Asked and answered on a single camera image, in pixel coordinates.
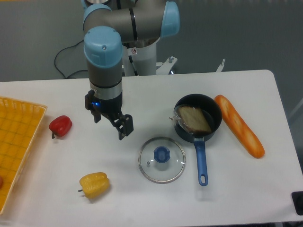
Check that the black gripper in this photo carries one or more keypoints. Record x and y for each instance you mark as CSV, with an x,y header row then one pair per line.
x,y
110,109

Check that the glass pot lid blue knob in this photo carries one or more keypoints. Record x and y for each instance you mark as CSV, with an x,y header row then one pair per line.
x,y
161,160

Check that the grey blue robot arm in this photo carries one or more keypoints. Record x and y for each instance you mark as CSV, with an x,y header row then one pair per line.
x,y
113,31

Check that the wrapped bread slice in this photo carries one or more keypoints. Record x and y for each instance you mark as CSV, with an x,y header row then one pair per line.
x,y
191,119

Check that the red bell pepper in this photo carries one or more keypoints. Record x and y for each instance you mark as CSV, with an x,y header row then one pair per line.
x,y
60,126

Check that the yellow bell pepper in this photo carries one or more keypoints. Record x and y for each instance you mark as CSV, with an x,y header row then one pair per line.
x,y
94,184

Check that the yellow wicker basket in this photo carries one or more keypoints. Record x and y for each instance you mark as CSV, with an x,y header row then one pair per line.
x,y
19,123

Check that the orange baguette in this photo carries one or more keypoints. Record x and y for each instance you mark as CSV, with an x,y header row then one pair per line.
x,y
239,128

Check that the black box at table edge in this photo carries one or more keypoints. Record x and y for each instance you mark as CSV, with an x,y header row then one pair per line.
x,y
297,198

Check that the dark pot blue handle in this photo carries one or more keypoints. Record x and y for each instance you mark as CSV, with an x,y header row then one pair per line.
x,y
213,115

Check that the white table leg bracket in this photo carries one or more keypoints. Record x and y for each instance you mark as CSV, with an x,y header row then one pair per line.
x,y
221,66

